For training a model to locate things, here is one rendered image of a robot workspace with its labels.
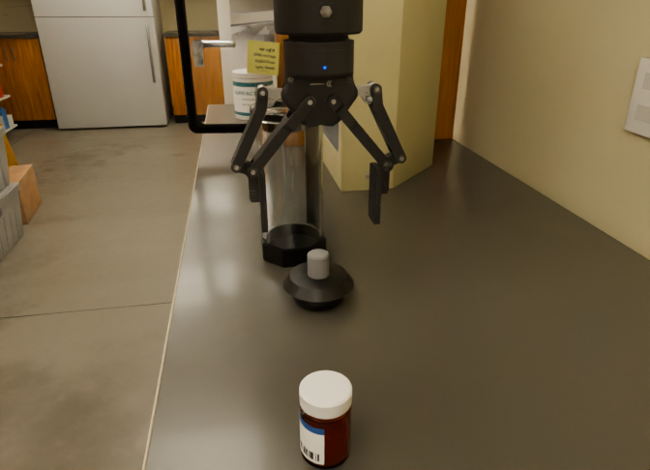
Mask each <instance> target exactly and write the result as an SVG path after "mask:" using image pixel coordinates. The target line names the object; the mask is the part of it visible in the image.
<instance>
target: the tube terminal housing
mask: <svg viewBox="0 0 650 470"><path fill-rule="evenodd" d="M446 7H447V0H364V3H363V31H362V32H361V33H360V34H355V35H348V37H349V39H352V40H354V74H353V79H354V83H355V85H356V86H357V85H364V84H367V83H368V82H369V81H374V82H376V83H378V84H379V85H381V87H382V97H383V105H384V107H385V109H386V111H387V114H388V116H389V118H390V121H391V123H392V125H393V127H394V130H395V132H396V134H397V136H398V139H399V142H400V144H401V147H402V149H403V151H404V154H405V156H406V161H405V162H404V163H397V164H395V165H394V167H393V169H392V170H391V171H390V181H389V189H392V188H394V187H396V186H397V185H399V184H401V183H402V182H404V181H406V180H408V179H409V178H411V177H413V176H414V175H416V174H418V173H419V172H421V171H423V170H424V169H426V168H428V167H429V166H431V165H432V156H433V145H434V135H435V124H436V113H437V103H438V92H439V81H440V71H441V60H442V49H443V39H444V28H445V17H446ZM348 111H349V112H350V113H351V114H352V116H353V117H354V118H355V119H356V120H357V122H358V123H359V124H360V126H361V127H362V128H363V129H364V130H365V132H366V133H367V134H368V135H369V137H370V138H371V139H372V140H373V141H374V143H375V144H376V145H377V146H378V147H379V149H380V150H381V151H382V152H383V153H384V155H385V154H387V153H390V152H389V150H388V147H387V145H386V143H385V141H384V139H383V136H382V134H381V132H380V130H379V128H378V126H377V124H376V122H375V120H374V118H373V115H372V113H371V111H370V109H369V105H368V104H367V103H364V102H363V101H362V98H361V97H360V96H357V98H356V100H355V101H354V103H353V104H352V105H351V106H350V108H349V109H348ZM338 124H339V150H338V151H337V150H336V149H335V148H334V146H333V145H332V144H331V142H330V141H329V139H328V138H327V137H326V135H325V134H324V133H323V161H324V163H325V165H326V167H327V168H328V170H329V172H330V173H331V175H332V177H333V178H334V180H335V182H336V183H337V185H338V187H339V188H340V191H365V190H368V189H369V163H370V162H376V163H377V161H376V160H375V159H374V158H373V157H372V156H371V154H370V153H369V152H368V151H367V150H366V148H365V147H364V146H363V145H362V144H361V142H360V141H359V140H358V139H357V138H356V137H355V135H354V134H353V133H352V132H351V131H350V130H349V128H348V127H347V126H346V125H345V124H344V123H343V122H342V120H340V122H338Z"/></svg>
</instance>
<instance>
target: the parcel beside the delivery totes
mask: <svg viewBox="0 0 650 470"><path fill-rule="evenodd" d="M8 168H9V176H10V183H13V182H19V187H20V190H19V191H18V196H19V203H20V211H21V219H22V225H23V224H28V223H29V222H30V220H31V219H32V218H33V216H34V215H35V213H36V211H37V210H38V208H39V206H40V205H41V203H42V200H41V196H40V192H39V188H38V184H37V180H36V176H35V172H34V168H33V164H23V165H12V166H8Z"/></svg>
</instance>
